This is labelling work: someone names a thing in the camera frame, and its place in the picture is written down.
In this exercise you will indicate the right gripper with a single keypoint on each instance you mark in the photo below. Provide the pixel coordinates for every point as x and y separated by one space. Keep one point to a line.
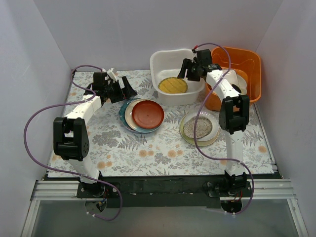
193 69

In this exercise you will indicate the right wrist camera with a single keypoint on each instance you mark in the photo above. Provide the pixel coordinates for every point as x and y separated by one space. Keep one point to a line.
194 51

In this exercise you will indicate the lavender blue plate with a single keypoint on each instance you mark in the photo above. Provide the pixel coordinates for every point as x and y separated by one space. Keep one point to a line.
139 131

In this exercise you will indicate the teal embossed plate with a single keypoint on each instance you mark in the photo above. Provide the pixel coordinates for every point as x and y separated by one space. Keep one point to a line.
122 110

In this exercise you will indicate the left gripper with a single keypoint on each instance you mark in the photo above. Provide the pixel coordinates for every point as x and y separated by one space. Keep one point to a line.
118 91

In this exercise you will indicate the white square dish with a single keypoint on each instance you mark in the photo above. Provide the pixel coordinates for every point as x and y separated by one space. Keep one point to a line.
230 76

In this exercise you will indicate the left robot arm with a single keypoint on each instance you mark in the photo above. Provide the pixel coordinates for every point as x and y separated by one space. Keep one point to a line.
70 137

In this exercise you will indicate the pale green plate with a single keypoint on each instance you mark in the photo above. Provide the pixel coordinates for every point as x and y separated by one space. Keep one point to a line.
197 142

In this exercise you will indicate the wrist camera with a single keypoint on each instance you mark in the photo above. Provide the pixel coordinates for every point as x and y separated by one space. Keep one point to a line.
194 51
112 74

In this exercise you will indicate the red-brown plate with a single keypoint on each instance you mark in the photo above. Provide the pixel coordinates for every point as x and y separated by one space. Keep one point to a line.
148 114

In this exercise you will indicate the white round dish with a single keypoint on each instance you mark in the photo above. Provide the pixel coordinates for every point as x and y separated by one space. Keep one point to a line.
241 84

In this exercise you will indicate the white plastic bin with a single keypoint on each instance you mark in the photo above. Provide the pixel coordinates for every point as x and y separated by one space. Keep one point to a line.
167 63

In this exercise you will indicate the cream and blue plate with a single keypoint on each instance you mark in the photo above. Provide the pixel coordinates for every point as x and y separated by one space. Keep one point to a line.
128 114

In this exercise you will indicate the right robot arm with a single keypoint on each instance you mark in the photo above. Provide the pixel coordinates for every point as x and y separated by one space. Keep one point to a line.
233 116

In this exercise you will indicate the bamboo pattern plate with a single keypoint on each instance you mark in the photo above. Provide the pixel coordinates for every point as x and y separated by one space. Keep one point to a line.
173 85

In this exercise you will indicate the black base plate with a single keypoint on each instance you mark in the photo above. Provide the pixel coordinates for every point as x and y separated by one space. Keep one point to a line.
173 191

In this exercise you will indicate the aluminium rail frame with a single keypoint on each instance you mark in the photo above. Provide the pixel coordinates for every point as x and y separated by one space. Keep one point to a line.
70 191

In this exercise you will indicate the speckled grey plate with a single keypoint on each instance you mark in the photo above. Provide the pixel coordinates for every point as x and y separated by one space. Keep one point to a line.
203 127

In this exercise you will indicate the orange plastic bin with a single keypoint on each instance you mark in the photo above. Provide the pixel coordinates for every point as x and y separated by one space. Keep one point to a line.
246 64

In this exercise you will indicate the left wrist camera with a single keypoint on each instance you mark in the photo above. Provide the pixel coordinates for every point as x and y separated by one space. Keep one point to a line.
112 74

